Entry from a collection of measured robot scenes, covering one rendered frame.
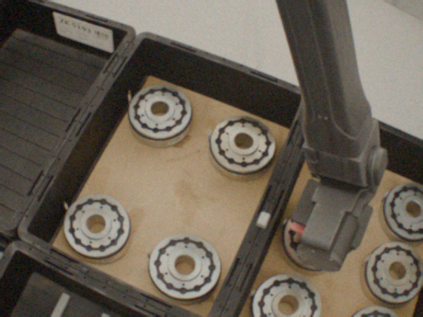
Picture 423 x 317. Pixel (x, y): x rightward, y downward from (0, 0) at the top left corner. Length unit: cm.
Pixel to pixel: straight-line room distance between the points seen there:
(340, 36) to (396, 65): 82
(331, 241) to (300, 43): 23
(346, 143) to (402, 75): 74
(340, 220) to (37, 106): 59
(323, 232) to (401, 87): 69
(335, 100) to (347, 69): 3
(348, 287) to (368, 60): 58
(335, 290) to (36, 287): 45
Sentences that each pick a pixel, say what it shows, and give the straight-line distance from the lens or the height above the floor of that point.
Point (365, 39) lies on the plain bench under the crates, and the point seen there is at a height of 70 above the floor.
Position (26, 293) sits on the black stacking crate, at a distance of 85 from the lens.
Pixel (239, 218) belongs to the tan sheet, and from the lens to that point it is 86.
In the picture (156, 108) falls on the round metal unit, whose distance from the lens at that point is 93.
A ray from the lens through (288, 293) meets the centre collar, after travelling 80.
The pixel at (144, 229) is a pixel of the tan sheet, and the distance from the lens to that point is 85.
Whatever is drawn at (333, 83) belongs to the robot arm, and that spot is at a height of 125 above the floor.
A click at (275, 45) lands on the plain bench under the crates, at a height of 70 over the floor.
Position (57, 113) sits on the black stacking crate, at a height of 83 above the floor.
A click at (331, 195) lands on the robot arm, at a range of 62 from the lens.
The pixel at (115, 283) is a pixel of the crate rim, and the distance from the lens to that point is 72.
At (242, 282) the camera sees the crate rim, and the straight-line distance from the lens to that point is 73.
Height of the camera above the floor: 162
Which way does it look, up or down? 61 degrees down
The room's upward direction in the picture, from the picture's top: 7 degrees clockwise
